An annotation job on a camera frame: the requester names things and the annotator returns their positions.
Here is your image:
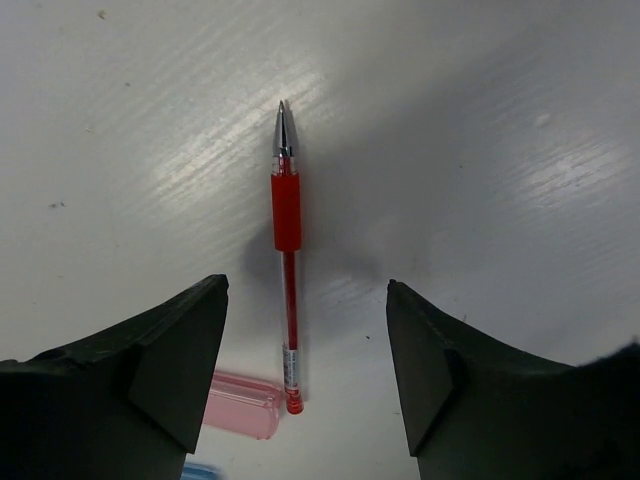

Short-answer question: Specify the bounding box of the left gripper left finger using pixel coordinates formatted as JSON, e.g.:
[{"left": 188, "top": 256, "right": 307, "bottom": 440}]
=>
[{"left": 1, "top": 274, "right": 229, "bottom": 479}]

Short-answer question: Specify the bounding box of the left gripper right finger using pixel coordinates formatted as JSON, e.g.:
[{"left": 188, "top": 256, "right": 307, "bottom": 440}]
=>
[{"left": 386, "top": 280, "right": 639, "bottom": 479}]

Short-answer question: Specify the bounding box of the red gel pen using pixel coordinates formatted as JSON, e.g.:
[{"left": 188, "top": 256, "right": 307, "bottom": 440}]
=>
[{"left": 270, "top": 101, "right": 304, "bottom": 415}]

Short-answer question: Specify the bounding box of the blue correction tape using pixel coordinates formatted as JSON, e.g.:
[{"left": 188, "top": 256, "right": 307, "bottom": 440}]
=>
[{"left": 180, "top": 462, "right": 222, "bottom": 480}]

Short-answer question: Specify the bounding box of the pink correction tape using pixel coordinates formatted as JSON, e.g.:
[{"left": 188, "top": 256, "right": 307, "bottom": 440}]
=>
[{"left": 202, "top": 371, "right": 283, "bottom": 440}]

